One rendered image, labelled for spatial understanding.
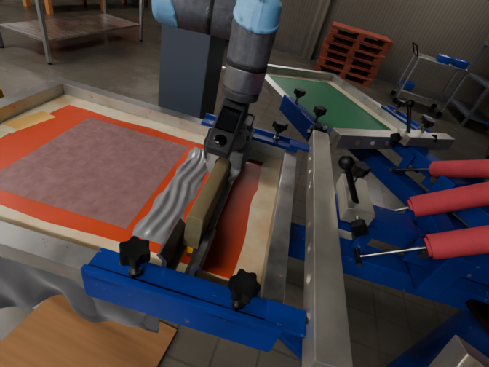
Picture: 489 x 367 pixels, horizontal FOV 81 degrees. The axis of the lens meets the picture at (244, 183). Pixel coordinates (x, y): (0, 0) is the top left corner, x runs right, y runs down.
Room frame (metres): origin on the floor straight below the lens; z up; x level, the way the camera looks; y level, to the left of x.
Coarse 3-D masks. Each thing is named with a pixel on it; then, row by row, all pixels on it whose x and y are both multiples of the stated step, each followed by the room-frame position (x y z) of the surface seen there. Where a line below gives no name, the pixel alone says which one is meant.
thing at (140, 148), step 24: (48, 120) 0.63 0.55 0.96; (72, 120) 0.66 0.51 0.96; (96, 120) 0.69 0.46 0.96; (120, 120) 0.73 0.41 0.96; (72, 144) 0.55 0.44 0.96; (96, 144) 0.58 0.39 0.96; (120, 144) 0.61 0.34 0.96; (144, 144) 0.64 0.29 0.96; (168, 144) 0.67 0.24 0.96; (192, 144) 0.71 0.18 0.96; (144, 168) 0.54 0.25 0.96; (168, 168) 0.57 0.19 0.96; (240, 192) 0.55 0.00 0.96
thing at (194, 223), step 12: (216, 168) 0.48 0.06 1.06; (228, 168) 0.50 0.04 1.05; (216, 180) 0.44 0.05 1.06; (204, 192) 0.39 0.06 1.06; (216, 192) 0.41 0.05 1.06; (204, 204) 0.36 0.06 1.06; (216, 204) 0.43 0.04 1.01; (192, 216) 0.33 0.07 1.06; (204, 216) 0.34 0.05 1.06; (192, 228) 0.33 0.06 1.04; (204, 228) 0.35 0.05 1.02; (192, 240) 0.33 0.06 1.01
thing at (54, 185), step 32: (0, 160) 0.43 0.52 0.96; (32, 160) 0.46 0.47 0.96; (64, 160) 0.49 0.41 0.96; (96, 160) 0.52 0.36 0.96; (0, 192) 0.35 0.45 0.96; (32, 192) 0.37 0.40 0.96; (64, 192) 0.40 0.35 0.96; (96, 192) 0.42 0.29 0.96; (128, 192) 0.45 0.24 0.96; (160, 192) 0.47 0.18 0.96; (64, 224) 0.32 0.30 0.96; (96, 224) 0.34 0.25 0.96; (128, 224) 0.36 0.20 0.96; (224, 224) 0.43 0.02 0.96; (224, 256) 0.35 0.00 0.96
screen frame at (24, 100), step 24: (24, 96) 0.65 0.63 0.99; (48, 96) 0.72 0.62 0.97; (72, 96) 0.79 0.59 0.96; (96, 96) 0.78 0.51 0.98; (120, 96) 0.81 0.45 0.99; (0, 120) 0.56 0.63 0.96; (168, 120) 0.78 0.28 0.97; (192, 120) 0.78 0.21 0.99; (264, 144) 0.77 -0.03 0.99; (288, 168) 0.67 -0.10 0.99; (288, 192) 0.56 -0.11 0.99; (288, 216) 0.47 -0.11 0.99; (0, 240) 0.24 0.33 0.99; (24, 240) 0.25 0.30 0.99; (48, 240) 0.26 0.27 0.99; (288, 240) 0.40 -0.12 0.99; (48, 264) 0.23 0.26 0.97; (72, 264) 0.23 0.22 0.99; (264, 264) 0.35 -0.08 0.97; (264, 288) 0.28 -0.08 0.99
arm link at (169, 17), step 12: (156, 0) 0.56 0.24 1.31; (168, 0) 0.57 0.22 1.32; (180, 0) 0.57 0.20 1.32; (192, 0) 0.58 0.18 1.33; (204, 0) 0.59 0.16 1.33; (156, 12) 0.57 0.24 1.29; (168, 12) 0.57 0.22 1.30; (180, 12) 0.57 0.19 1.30; (192, 12) 0.58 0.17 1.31; (204, 12) 0.58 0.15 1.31; (168, 24) 0.59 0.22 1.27; (180, 24) 0.58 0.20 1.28; (192, 24) 0.58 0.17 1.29; (204, 24) 0.58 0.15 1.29
